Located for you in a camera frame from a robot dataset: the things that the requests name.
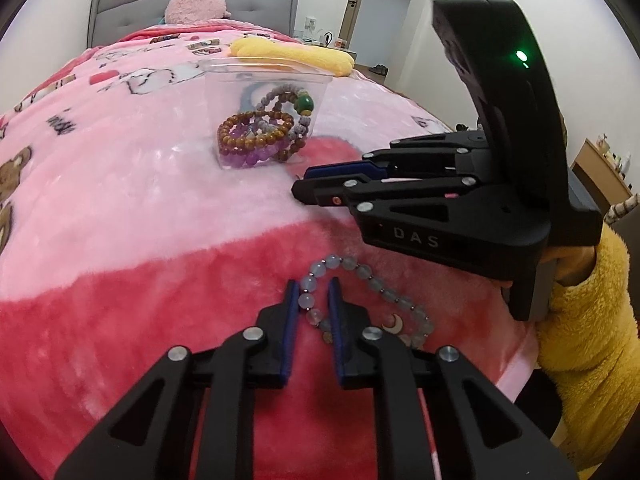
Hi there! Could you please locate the wooden bracelet with green bead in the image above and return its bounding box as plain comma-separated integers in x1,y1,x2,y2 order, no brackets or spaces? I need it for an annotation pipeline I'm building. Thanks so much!
270,87,316,163

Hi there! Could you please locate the grey padded headboard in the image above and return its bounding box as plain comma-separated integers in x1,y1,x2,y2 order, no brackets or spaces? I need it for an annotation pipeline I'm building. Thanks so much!
87,0,304,51

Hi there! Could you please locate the wooden cabinet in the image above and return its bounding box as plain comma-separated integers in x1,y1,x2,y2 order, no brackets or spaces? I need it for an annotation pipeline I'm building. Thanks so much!
572,137,636,206

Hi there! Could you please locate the brown tiger eye bracelet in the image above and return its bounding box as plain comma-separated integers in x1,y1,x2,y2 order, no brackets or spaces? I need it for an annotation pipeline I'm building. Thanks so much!
217,111,296,157

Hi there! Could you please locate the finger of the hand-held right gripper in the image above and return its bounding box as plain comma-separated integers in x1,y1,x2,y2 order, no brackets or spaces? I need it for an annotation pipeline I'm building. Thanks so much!
302,132,483,181
291,174,501,226

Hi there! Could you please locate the pink plush toy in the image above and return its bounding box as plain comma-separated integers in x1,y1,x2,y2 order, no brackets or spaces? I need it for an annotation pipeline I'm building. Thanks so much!
165,0,232,25

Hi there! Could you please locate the pink printed blanket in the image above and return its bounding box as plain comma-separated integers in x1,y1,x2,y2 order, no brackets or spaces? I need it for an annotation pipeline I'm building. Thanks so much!
0,19,541,480

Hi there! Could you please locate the person's right hand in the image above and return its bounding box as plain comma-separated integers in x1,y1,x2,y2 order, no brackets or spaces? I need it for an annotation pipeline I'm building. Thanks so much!
542,246,598,286

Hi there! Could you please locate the yellow plush pillow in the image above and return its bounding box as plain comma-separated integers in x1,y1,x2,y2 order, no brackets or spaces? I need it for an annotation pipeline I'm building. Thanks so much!
229,36,357,78

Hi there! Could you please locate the wooden door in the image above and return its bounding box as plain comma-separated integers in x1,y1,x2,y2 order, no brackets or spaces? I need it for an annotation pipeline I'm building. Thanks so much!
340,0,373,48

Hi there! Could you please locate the pale blue bead bracelet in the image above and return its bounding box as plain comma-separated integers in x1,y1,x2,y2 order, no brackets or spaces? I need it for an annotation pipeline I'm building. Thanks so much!
297,255,435,348

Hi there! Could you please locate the purple bead bracelet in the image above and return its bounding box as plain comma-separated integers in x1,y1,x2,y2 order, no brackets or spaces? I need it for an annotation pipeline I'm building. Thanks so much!
222,127,293,168

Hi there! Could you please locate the grey speckled bead bracelet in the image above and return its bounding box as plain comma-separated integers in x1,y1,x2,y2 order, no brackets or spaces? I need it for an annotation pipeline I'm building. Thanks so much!
255,85,313,141

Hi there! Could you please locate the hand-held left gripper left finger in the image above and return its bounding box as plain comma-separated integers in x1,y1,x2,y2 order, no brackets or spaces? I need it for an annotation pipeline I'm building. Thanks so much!
54,280,301,480

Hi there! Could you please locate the clear plastic container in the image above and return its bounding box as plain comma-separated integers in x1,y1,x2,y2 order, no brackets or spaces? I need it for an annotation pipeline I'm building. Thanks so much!
199,56,333,173

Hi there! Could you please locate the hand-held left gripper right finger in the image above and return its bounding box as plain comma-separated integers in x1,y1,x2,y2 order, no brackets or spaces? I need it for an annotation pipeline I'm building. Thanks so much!
327,277,578,480

